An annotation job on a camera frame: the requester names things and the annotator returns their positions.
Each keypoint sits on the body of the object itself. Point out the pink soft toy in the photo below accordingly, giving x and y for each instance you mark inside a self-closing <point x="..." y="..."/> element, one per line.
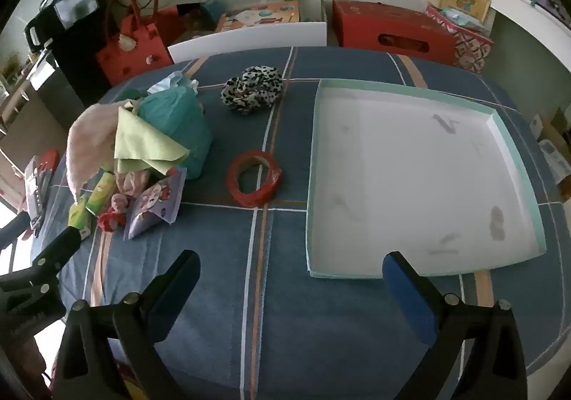
<point x="129" y="181"/>

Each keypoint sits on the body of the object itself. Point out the white shallow box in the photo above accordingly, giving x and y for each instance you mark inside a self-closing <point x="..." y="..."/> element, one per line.
<point x="401" y="168"/>

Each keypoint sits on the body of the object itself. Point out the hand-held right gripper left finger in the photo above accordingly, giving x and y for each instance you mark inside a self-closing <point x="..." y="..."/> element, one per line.
<point x="160" y="315"/>

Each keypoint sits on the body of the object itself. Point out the white board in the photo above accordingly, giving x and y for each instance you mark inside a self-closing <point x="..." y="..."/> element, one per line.
<point x="250" y="40"/>

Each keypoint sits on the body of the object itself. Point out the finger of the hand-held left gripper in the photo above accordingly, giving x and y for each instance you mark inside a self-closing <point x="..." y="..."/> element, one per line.
<point x="58" y="248"/>

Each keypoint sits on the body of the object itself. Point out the red perforated slipper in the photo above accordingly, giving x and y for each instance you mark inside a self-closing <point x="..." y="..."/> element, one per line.
<point x="50" y="163"/>

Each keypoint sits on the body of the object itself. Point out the red felt tote bag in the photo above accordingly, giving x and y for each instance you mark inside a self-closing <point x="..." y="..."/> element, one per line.
<point x="134" y="52"/>

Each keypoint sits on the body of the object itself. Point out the patterned gift bag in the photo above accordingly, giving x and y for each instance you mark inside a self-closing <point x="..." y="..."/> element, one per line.
<point x="473" y="49"/>

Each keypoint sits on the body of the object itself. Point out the yellow-green cloth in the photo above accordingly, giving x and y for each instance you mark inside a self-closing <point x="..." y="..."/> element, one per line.
<point x="142" y="141"/>

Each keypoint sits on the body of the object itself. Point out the red tape roll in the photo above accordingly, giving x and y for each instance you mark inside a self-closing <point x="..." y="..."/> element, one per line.
<point x="232" y="185"/>

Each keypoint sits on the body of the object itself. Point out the leopard print scrunchie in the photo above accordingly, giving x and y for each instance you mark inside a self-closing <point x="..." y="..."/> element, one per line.
<point x="250" y="92"/>

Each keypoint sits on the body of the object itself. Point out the orange toy box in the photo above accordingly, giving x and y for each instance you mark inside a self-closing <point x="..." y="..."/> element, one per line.
<point x="258" y="18"/>

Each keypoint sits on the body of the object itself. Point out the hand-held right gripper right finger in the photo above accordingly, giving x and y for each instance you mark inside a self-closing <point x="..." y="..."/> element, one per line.
<point x="410" y="306"/>

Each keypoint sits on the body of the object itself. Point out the small red toy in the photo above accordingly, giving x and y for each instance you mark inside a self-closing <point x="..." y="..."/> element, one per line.
<point x="109" y="221"/>

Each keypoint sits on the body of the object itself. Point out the wooden side table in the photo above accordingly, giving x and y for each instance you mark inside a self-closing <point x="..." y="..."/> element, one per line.
<point x="26" y="114"/>

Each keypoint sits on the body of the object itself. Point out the black coffee machine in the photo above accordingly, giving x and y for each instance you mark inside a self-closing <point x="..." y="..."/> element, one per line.
<point x="71" y="2"/>

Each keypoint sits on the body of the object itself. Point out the red cardboard box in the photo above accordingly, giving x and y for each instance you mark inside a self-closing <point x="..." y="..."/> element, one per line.
<point x="392" y="25"/>

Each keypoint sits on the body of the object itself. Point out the white door frame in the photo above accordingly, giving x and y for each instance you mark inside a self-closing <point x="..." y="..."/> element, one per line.
<point x="513" y="2"/>

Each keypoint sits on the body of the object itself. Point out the purple cartoon packet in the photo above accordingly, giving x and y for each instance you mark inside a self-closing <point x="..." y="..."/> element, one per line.
<point x="151" y="208"/>

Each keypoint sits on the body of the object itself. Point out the yellow green snack packet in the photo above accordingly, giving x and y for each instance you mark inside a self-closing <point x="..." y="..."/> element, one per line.
<point x="101" y="192"/>
<point x="78" y="217"/>

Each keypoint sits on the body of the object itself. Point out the pink fluffy towel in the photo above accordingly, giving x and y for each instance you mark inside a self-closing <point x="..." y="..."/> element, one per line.
<point x="89" y="136"/>

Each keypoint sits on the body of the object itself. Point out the teal cloth bag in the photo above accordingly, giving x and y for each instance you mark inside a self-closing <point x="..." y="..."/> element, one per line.
<point x="192" y="127"/>

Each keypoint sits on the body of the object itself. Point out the brown cardboard box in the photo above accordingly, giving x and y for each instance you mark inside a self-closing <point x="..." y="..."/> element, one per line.
<point x="553" y="132"/>

